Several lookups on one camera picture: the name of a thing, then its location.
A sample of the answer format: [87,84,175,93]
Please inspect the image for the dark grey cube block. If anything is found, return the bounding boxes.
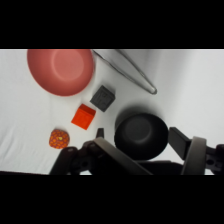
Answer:
[89,84,116,113]

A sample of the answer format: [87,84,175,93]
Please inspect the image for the red patterned ball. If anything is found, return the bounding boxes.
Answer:
[48,128,71,150]

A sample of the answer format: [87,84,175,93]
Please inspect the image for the orange cube block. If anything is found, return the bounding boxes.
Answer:
[70,103,97,131]

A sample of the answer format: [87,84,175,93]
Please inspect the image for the white tablecloth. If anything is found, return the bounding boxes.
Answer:
[0,49,224,176]

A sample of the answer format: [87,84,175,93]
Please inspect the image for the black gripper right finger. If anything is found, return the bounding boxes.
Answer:
[168,126,224,176]

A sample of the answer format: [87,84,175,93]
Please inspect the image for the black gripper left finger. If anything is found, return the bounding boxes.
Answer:
[49,127,153,176]

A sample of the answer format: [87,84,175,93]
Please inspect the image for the metal tongs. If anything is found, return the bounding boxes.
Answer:
[91,49,158,96]

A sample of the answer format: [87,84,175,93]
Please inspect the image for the black bowl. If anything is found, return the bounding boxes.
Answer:
[113,112,170,161]

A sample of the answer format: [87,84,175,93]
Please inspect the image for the pink bowl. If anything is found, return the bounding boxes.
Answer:
[26,49,95,98]

